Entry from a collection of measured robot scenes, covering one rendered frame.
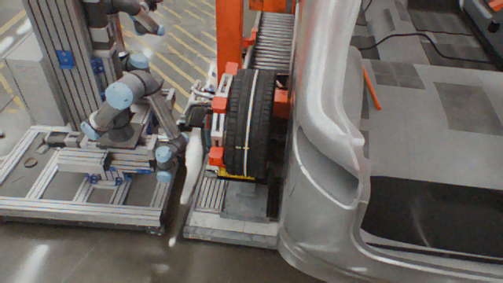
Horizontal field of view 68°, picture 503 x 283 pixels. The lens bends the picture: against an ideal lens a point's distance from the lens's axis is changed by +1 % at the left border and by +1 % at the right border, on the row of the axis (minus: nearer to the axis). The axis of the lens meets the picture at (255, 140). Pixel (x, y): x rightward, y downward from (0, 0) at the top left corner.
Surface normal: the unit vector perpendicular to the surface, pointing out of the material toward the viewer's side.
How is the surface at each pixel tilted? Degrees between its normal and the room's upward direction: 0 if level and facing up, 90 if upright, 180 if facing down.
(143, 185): 0
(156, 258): 0
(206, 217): 0
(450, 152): 22
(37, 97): 90
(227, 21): 90
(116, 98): 84
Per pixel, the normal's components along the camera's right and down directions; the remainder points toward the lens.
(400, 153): 0.00, -0.44
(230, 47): -0.11, 0.67
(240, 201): 0.05, -0.73
